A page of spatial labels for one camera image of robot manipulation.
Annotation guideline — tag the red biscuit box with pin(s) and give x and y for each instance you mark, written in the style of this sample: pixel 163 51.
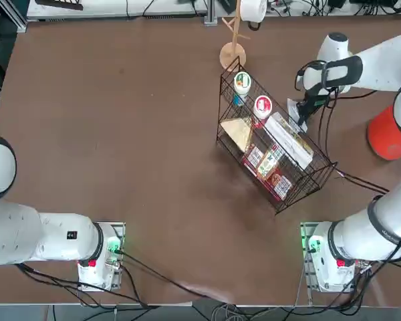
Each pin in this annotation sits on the red biscuit box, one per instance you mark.
pixel 280 185

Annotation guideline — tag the white red snack box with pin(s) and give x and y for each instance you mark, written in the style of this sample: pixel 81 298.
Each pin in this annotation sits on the white red snack box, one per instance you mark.
pixel 254 157

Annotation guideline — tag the orange round bin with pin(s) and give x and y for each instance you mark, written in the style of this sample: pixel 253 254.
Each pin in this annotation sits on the orange round bin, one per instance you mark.
pixel 387 140

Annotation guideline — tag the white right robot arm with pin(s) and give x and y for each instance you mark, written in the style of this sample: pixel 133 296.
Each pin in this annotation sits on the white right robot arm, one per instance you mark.
pixel 371 227

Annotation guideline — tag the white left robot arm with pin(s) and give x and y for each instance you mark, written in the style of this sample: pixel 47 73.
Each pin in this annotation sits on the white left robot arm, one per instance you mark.
pixel 53 237

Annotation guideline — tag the white tissue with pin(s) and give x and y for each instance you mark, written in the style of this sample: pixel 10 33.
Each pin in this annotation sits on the white tissue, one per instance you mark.
pixel 292 107

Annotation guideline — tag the aluminium frame post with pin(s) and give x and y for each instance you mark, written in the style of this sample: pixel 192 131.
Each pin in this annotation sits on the aluminium frame post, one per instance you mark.
pixel 18 16
pixel 210 13

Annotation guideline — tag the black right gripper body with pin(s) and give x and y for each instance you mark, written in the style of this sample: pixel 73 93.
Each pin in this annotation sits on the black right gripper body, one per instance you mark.
pixel 317 97

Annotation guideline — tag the large yellow snack packet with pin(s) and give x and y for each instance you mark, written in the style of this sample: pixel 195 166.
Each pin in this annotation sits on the large yellow snack packet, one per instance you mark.
pixel 287 140

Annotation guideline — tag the white mug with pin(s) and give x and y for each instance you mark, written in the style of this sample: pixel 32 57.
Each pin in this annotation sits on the white mug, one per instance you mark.
pixel 252 10

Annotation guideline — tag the white jar red lid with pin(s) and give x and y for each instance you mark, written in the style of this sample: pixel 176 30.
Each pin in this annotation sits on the white jar red lid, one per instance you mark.
pixel 263 105

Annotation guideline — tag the wooden mug tree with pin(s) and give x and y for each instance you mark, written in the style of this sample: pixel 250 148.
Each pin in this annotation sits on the wooden mug tree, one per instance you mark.
pixel 233 55

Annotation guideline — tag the teal snack box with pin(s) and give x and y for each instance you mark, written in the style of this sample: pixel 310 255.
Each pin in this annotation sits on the teal snack box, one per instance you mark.
pixel 267 165

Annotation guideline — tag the wrapped sandwich packet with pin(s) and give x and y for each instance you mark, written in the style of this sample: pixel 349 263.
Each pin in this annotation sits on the wrapped sandwich packet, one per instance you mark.
pixel 237 132

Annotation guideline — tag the white jar green lid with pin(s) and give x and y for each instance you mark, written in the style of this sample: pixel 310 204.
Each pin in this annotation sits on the white jar green lid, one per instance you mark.
pixel 242 81

